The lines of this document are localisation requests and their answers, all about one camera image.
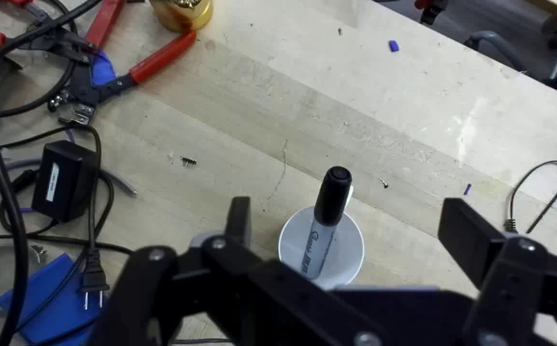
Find black two-prong plug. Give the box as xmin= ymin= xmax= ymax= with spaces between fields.
xmin=76 ymin=249 xmax=111 ymax=314

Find black power adapter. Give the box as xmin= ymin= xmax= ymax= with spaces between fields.
xmin=28 ymin=141 xmax=99 ymax=225

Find white mug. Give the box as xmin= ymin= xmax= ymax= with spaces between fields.
xmin=276 ymin=204 xmax=366 ymax=293

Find red-handled pliers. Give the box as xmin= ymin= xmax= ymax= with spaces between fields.
xmin=45 ymin=0 xmax=197 ymax=127

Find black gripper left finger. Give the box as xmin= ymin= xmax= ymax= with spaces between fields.
xmin=84 ymin=197 xmax=381 ymax=346

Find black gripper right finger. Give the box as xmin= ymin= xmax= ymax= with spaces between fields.
xmin=435 ymin=197 xmax=557 ymax=346

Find blue scrap under pliers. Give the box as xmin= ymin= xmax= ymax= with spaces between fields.
xmin=88 ymin=51 xmax=118 ymax=89

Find blue plastic piece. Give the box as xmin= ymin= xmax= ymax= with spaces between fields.
xmin=0 ymin=252 xmax=111 ymax=346

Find black marker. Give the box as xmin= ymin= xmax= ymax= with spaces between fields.
xmin=297 ymin=164 xmax=355 ymax=279

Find thick black cable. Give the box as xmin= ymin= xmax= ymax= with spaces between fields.
xmin=0 ymin=0 xmax=103 ymax=346

